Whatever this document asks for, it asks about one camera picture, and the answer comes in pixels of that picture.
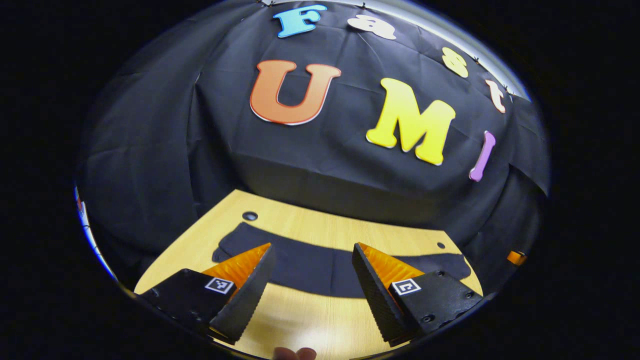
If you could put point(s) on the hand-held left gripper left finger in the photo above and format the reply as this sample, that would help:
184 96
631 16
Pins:
247 300

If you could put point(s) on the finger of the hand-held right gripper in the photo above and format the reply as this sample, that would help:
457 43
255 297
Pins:
517 258

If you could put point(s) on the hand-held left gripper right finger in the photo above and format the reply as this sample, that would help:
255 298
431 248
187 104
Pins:
377 300

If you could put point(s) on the dark grey jeans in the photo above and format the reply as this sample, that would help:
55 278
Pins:
310 265

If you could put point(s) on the black backdrop cloth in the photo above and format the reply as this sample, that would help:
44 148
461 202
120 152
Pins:
200 125

